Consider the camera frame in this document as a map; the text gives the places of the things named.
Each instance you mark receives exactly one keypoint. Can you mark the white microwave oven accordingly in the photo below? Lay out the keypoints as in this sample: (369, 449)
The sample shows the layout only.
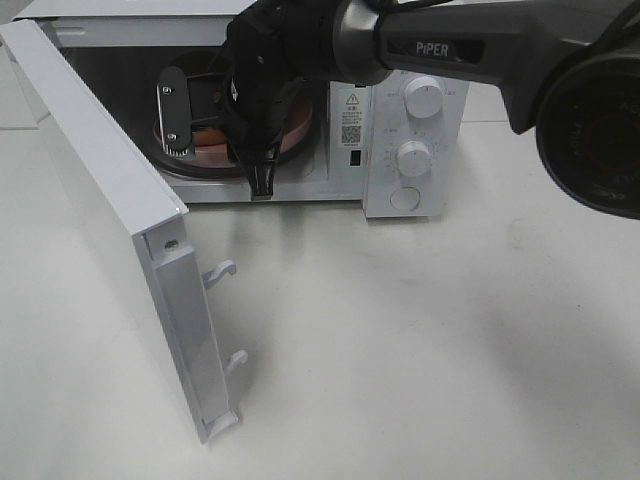
(119, 49)

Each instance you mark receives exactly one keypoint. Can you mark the white microwave door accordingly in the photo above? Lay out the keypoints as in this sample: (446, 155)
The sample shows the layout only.
(135, 224)

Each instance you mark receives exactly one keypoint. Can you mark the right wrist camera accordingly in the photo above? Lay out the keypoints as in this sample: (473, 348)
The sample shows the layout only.
(174, 111)

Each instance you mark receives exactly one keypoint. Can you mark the white round door button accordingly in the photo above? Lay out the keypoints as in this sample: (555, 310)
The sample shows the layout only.
(405, 199)

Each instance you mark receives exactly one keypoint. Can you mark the white lower timer knob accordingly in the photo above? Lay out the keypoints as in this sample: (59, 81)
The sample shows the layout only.
(414, 159)

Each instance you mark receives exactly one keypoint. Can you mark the glass microwave turntable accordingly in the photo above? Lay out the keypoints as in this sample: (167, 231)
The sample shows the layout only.
(217, 167)

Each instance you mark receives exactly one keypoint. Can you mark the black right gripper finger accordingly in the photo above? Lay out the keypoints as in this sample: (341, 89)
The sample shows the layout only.
(258, 163)

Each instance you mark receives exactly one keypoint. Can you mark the white upper microwave knob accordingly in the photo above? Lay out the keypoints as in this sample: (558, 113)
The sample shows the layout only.
(423, 97)

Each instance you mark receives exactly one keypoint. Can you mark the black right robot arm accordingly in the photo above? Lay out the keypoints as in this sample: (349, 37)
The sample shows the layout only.
(569, 70)

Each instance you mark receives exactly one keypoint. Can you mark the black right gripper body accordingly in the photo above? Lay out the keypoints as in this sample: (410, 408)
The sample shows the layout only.
(271, 49)

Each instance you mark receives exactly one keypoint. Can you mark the pink round plate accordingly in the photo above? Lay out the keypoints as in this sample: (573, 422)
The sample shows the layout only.
(297, 127)

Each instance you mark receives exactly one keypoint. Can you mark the burger with lettuce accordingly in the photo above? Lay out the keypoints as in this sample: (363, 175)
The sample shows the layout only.
(196, 62)

